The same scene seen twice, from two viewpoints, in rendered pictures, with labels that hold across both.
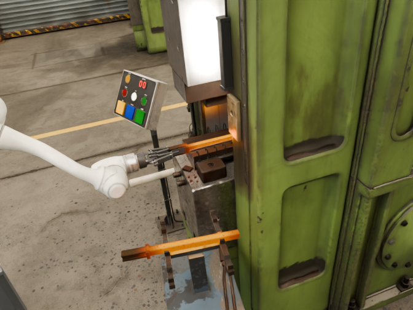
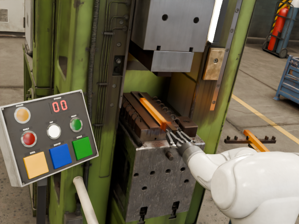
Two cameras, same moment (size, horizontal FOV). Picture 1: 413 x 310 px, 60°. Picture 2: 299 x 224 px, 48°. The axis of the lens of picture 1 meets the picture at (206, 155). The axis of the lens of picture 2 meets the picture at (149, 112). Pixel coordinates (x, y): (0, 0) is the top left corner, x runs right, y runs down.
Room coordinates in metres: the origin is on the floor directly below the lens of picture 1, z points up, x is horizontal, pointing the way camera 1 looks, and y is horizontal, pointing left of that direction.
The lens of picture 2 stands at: (1.83, 1.51, 1.72)
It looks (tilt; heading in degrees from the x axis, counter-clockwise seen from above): 25 degrees down; 260
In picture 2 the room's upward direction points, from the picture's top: 10 degrees clockwise
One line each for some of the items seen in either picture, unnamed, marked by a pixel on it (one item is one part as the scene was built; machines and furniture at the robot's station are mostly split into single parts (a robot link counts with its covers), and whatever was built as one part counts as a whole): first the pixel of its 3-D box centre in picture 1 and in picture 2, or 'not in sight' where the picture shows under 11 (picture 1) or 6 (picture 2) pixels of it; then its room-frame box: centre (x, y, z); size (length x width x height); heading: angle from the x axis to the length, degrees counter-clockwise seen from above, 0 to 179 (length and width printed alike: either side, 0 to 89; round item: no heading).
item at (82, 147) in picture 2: (140, 117); (82, 148); (1.86, 0.36, 1.01); 0.07 x 0.05 x 0.07; 41
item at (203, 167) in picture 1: (211, 170); (184, 126); (1.35, -0.02, 0.95); 0.12 x 0.08 x 0.06; 106
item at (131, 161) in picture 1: (131, 163); (193, 157); (1.40, 0.36, 1.00); 0.09 x 0.06 x 0.09; 17
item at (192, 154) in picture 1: (226, 142); (143, 113); (1.56, -0.11, 0.96); 0.42 x 0.20 x 0.09; 106
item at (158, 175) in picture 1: (164, 174); (88, 210); (1.81, 0.27, 0.62); 0.44 x 0.05 x 0.05; 106
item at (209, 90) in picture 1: (222, 75); (154, 48); (1.56, -0.11, 1.32); 0.42 x 0.20 x 0.10; 106
